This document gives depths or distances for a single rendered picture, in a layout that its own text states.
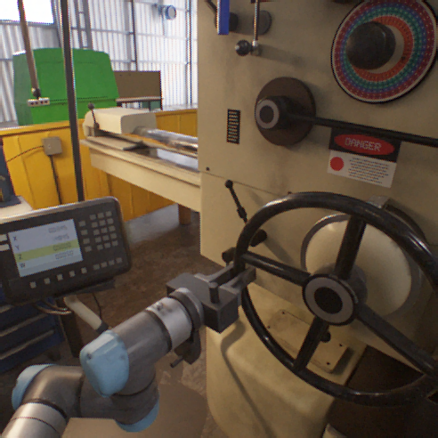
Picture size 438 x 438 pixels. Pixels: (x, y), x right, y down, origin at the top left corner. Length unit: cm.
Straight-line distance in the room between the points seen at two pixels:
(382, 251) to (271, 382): 82
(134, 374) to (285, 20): 69
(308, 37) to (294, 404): 112
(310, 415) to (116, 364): 91
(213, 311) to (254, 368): 83
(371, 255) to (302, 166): 26
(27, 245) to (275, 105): 68
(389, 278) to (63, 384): 55
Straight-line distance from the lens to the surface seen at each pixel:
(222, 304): 49
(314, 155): 69
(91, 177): 306
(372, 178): 66
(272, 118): 65
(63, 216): 88
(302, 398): 126
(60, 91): 420
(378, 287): 60
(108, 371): 44
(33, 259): 89
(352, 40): 56
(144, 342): 45
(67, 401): 56
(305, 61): 70
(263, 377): 129
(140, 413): 54
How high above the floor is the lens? 163
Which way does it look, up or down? 26 degrees down
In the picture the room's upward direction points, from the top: 1 degrees clockwise
